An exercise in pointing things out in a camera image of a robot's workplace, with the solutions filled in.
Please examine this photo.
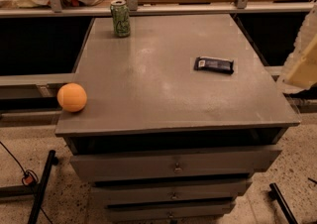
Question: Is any black cable with orange clip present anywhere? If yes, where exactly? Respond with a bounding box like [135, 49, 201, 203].
[0, 140, 53, 224]

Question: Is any dark blue rxbar wrapper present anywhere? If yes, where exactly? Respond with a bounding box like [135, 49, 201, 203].
[194, 56, 234, 74]

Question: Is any black stand leg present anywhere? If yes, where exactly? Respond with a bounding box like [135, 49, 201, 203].
[268, 183, 298, 224]
[28, 150, 58, 224]

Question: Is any grey drawer cabinet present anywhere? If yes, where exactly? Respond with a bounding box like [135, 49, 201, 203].
[56, 15, 299, 221]

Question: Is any middle grey drawer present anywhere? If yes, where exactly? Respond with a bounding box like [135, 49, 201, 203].
[91, 178, 252, 205]

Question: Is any black stand leg left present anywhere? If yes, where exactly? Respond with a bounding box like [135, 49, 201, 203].
[28, 150, 58, 224]

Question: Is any bottom grey drawer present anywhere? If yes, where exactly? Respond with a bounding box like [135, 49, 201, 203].
[105, 200, 235, 222]

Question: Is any black stand leg right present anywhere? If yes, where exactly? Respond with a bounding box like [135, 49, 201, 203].
[268, 183, 298, 224]

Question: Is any green soda can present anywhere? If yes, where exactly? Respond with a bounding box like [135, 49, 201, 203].
[110, 0, 131, 38]

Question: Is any top grey drawer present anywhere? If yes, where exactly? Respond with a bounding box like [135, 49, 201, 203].
[70, 145, 281, 182]

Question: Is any grey drawer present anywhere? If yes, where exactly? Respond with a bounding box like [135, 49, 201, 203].
[105, 200, 235, 222]
[70, 145, 281, 182]
[91, 178, 252, 205]

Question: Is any orange ball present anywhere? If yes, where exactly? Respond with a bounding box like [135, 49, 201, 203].
[57, 83, 87, 112]

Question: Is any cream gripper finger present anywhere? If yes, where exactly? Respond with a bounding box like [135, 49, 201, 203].
[276, 5, 317, 94]

